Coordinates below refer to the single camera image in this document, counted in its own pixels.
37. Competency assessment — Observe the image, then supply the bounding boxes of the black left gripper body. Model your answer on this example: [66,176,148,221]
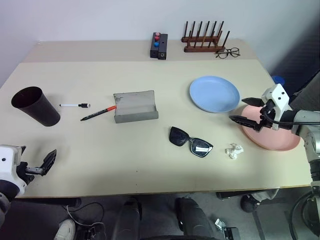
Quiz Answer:
[15,161,44,186]

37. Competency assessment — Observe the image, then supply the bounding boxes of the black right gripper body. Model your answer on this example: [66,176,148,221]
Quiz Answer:
[257,99,277,132]

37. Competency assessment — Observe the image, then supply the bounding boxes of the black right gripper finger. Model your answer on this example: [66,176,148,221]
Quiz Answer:
[241,97,265,107]
[228,115,261,132]

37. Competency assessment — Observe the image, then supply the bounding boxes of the pink plastic plate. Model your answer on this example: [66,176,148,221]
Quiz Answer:
[239,104,301,152]

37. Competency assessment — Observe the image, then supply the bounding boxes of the crumpled white paper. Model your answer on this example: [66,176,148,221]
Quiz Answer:
[224,142,244,161]

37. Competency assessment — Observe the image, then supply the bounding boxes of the blue round object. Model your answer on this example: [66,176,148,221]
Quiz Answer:
[271,75,286,87]

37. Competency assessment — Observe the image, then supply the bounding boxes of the blue plastic plate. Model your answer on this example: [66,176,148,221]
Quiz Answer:
[188,75,241,114]

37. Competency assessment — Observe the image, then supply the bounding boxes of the black plastic cup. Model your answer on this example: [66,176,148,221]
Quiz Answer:
[10,86,62,128]

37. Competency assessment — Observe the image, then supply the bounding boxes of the person's grey trouser leg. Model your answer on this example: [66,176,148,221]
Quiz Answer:
[290,71,320,111]

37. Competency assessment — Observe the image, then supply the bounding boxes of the black-framed eyeglasses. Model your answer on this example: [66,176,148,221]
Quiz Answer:
[214,47,242,60]

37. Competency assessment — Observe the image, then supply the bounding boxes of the white marker with black cap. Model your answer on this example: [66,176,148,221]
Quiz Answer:
[59,102,91,110]

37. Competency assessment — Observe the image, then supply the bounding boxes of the black pen with red end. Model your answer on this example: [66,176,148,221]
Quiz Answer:
[79,105,117,123]

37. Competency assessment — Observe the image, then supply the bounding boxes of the black sunglasses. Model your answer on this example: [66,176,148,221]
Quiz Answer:
[169,126,215,159]

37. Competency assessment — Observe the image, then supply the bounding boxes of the white shoe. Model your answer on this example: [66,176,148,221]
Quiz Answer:
[53,218,76,240]

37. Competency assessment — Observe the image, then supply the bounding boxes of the brown wooden peg rack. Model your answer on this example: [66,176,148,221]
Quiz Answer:
[180,20,231,54]

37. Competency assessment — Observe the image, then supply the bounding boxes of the black shoe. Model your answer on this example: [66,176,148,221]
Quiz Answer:
[240,194,260,214]

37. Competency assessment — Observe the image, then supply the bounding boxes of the dark rounded shape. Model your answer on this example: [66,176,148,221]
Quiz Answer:
[113,196,144,240]
[174,196,216,240]

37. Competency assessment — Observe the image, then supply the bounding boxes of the grey open glasses case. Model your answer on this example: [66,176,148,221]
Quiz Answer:
[113,89,160,125]

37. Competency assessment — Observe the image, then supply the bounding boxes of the plain black box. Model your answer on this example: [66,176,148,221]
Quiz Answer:
[157,33,169,61]

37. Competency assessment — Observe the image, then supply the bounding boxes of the black box with coloured buttons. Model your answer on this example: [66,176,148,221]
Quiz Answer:
[149,31,161,59]

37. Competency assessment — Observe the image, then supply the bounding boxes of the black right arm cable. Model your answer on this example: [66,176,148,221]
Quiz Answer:
[262,104,305,126]

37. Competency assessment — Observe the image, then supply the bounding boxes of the thin floor cable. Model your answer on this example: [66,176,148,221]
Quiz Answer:
[65,201,105,226]

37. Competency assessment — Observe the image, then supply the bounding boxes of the thick black looped cable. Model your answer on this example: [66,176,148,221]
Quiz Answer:
[288,191,320,240]

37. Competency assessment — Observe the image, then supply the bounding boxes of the metal bracket on floor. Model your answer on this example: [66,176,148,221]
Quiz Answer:
[214,218,241,240]

